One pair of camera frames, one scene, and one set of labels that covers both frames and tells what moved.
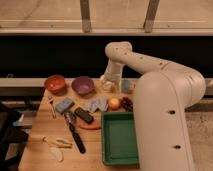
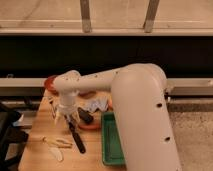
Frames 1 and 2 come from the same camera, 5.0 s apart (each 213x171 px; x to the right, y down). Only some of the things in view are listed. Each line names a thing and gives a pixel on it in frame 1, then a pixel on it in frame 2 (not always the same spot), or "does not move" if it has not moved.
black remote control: (84, 115) does not move
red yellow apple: (114, 104) does not move
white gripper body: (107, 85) -> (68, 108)
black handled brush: (70, 119) does not move
